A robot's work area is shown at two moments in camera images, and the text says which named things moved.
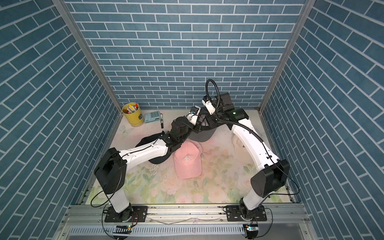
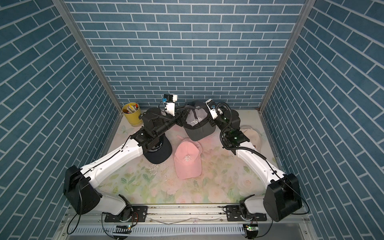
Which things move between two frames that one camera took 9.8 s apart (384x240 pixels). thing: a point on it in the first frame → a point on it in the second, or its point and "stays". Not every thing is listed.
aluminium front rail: x=87 y=222 stays
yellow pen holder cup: x=132 y=112 stays
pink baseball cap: x=187 y=160 stays
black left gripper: x=196 y=127 → x=178 y=118
